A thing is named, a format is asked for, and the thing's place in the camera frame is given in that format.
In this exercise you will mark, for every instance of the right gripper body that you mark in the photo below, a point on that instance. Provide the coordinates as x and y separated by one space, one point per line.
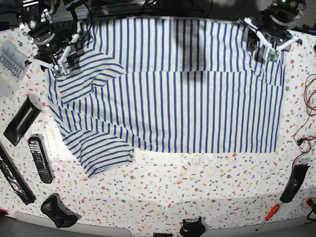
52 56

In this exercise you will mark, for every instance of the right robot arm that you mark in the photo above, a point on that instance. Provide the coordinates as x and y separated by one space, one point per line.
37 19

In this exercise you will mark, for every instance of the blue white striped t-shirt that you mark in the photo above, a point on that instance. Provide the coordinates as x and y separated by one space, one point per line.
166 85

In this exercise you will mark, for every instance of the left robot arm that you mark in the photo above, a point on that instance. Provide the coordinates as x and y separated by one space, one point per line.
270 28

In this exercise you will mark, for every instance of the long black flat bar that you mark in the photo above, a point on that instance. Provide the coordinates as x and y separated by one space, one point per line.
15 179

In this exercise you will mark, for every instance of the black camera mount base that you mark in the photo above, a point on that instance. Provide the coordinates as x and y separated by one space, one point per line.
192 229

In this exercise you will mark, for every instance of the small red black clip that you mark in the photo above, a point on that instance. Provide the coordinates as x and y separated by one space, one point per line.
309 201

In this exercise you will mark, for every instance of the black tv remote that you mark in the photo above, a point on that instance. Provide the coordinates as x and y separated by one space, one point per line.
40 159

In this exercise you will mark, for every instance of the clear plastic screw box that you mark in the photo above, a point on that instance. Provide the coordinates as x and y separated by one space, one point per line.
12 69

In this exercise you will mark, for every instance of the red handled screwdriver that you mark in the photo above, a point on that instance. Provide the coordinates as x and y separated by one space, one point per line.
271 213

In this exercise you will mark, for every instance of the black cylinder speaker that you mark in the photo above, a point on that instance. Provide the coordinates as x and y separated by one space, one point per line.
23 119

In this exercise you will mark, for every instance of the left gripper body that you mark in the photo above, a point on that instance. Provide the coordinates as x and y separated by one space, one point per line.
274 41

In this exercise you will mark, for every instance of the black curved handle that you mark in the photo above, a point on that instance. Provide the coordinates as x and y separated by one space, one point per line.
294 183

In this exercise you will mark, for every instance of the black game controller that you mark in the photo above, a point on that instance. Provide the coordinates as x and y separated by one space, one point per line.
55 213

